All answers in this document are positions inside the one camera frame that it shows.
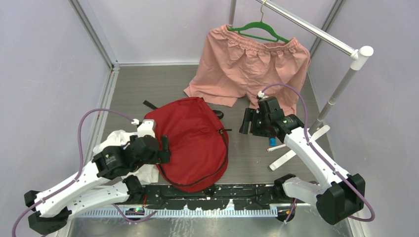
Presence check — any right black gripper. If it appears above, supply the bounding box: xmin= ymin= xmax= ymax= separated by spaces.
xmin=240 ymin=108 xmax=271 ymax=138

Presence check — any green clothes hanger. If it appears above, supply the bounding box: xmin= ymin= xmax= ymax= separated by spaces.
xmin=228 ymin=3 xmax=291 ymax=44

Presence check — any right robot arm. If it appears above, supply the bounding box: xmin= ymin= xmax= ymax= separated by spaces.
xmin=239 ymin=108 xmax=366 ymax=225

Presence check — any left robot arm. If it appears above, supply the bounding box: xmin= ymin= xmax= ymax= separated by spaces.
xmin=24 ymin=135 xmax=170 ymax=235

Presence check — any pink skirt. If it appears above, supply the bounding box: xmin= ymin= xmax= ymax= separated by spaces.
xmin=184 ymin=25 xmax=310 ymax=115

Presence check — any red backpack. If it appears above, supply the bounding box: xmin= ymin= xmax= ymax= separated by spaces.
xmin=143 ymin=97 xmax=229 ymax=193

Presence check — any white crumpled cloth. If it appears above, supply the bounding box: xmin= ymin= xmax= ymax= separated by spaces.
xmin=91 ymin=130 xmax=160 ymax=185

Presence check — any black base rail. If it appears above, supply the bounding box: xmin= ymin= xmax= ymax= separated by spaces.
xmin=112 ymin=183 xmax=307 ymax=211

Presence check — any pink capped marker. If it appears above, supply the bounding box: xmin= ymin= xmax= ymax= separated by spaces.
xmin=267 ymin=144 xmax=286 ymax=152

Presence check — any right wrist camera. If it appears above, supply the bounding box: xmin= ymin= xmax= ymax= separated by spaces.
xmin=257 ymin=91 xmax=282 ymax=114

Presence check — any white clothes rack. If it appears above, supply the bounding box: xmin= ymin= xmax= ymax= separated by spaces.
xmin=223 ymin=0 xmax=371 ymax=179

